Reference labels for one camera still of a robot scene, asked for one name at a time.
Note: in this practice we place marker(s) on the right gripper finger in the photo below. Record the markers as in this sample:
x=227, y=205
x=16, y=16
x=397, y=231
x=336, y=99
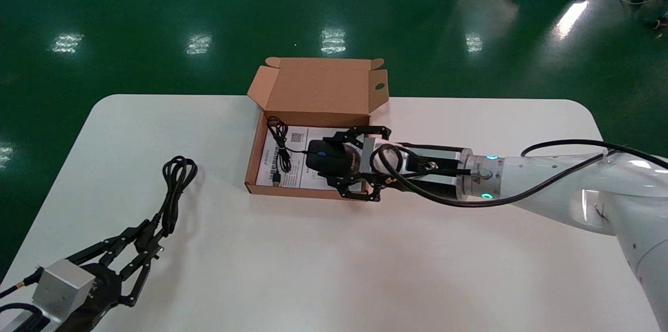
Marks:
x=376, y=131
x=371, y=188

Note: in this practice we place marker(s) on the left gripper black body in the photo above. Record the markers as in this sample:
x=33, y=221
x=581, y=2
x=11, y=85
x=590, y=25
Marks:
x=104, y=290

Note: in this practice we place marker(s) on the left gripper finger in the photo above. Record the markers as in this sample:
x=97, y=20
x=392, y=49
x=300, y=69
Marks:
x=148, y=255
x=130, y=232

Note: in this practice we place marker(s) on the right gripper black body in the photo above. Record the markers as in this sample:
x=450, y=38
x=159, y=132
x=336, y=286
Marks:
x=433, y=147

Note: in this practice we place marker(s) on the brown cardboard storage box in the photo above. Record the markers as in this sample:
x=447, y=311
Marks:
x=318, y=86

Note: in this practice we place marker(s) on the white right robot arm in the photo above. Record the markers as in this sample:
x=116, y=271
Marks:
x=548, y=175

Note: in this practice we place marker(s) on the white printed instruction sheet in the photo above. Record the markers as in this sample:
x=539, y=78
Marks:
x=297, y=178

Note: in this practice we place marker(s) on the black floor connector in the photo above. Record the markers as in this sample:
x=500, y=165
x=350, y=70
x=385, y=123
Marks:
x=660, y=22

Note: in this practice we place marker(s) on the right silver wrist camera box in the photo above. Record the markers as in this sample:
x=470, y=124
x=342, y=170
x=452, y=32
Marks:
x=376, y=152

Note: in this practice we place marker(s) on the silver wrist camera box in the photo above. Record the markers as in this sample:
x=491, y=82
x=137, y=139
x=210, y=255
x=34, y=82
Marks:
x=376, y=152
x=62, y=287

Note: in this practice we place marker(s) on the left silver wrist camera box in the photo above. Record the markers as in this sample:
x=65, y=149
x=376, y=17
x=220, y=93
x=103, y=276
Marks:
x=62, y=287

